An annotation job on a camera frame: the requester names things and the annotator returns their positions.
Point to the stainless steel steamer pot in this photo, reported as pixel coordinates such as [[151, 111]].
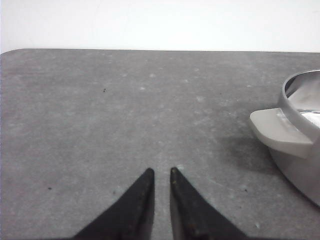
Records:
[[291, 131]]

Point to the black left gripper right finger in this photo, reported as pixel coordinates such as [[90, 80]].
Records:
[[193, 218]]

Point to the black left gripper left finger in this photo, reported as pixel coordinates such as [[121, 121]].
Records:
[[131, 217]]

